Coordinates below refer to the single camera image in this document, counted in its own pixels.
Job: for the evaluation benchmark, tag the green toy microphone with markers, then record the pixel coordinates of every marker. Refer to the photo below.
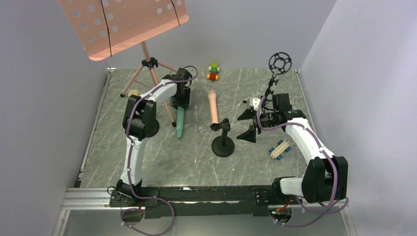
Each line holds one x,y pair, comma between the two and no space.
180,121

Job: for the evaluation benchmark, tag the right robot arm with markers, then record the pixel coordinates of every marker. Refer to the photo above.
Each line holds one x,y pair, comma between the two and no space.
325,178

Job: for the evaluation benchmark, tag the pink toy microphone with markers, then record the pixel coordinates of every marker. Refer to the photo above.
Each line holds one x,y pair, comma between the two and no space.
212,96

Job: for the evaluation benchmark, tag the green red brick car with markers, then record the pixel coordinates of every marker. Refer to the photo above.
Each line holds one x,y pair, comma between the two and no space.
213,72

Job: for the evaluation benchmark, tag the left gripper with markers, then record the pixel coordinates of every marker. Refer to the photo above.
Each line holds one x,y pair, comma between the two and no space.
180,103

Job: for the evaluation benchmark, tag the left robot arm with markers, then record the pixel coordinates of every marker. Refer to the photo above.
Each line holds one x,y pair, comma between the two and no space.
140,124

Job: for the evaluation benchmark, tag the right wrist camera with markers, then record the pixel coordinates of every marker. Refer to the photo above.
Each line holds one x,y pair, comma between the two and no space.
253,103

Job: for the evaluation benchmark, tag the yellow toy microphone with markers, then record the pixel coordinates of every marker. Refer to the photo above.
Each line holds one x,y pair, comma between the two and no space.
134,93

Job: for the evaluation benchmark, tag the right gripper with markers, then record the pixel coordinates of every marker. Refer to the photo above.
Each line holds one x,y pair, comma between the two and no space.
256,121

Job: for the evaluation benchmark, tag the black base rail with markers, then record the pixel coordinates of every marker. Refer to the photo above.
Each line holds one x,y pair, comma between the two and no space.
157,202

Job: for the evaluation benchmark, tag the pink music stand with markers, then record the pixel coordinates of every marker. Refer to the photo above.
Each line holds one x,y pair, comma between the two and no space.
107,27

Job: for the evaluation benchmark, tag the beige blue brick car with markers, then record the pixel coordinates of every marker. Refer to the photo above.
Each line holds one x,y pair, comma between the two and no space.
276,152

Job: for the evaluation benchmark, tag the black mic stand with clip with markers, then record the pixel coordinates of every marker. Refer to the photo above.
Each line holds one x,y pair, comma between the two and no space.
223,145

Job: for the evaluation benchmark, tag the black shock-mount boom stand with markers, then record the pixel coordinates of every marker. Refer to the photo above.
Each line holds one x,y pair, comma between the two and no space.
279,64

